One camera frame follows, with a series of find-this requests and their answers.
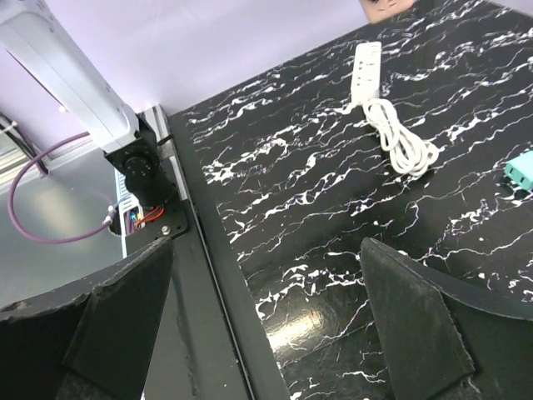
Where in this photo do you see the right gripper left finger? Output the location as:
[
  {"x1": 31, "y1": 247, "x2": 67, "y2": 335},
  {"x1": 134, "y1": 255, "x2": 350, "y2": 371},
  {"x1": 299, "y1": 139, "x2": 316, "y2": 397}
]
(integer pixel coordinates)
[{"x1": 1, "y1": 238, "x2": 173, "y2": 399}]

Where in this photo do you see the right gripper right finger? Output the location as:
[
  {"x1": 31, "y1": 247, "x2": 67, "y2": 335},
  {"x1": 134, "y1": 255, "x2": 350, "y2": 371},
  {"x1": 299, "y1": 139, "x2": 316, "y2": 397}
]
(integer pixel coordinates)
[{"x1": 361, "y1": 238, "x2": 532, "y2": 399}]

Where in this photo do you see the beige cube adapter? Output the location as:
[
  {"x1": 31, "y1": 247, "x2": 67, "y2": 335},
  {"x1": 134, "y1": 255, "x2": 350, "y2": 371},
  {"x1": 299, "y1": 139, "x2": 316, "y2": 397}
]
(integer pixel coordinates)
[{"x1": 359, "y1": 0, "x2": 416, "y2": 24}]

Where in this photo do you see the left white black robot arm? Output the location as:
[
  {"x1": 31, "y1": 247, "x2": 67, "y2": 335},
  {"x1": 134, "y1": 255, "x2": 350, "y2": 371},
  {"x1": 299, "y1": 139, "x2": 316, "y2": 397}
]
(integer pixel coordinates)
[{"x1": 1, "y1": 1, "x2": 177, "y2": 208}]

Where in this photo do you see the blue plug adapter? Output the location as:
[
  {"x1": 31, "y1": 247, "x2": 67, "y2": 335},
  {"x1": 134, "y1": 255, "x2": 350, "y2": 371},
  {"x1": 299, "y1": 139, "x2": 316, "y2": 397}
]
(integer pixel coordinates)
[{"x1": 504, "y1": 150, "x2": 533, "y2": 191}]

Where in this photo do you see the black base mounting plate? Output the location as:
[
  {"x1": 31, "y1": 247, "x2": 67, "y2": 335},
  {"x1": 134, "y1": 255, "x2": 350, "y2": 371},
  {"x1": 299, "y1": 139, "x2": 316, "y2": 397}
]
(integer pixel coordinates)
[{"x1": 122, "y1": 157, "x2": 290, "y2": 399}]

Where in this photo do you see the black marbled table mat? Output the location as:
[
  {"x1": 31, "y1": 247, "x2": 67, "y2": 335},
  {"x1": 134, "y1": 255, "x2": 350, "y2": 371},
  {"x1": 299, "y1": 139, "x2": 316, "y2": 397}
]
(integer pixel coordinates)
[{"x1": 172, "y1": 1, "x2": 532, "y2": 399}]

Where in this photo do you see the white power strip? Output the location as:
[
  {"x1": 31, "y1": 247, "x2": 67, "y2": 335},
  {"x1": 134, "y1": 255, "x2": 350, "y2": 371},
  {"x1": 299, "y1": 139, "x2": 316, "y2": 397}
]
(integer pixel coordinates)
[{"x1": 351, "y1": 42, "x2": 381, "y2": 107}]

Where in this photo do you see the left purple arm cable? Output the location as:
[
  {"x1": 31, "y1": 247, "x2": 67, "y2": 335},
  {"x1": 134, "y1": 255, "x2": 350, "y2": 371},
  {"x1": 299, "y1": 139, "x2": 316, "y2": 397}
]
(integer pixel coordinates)
[{"x1": 7, "y1": 132, "x2": 116, "y2": 243}]

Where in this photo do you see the white coiled strip cable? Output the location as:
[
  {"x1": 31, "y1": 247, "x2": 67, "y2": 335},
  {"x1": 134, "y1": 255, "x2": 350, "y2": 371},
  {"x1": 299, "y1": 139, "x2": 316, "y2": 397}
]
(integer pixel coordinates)
[{"x1": 361, "y1": 97, "x2": 441, "y2": 178}]

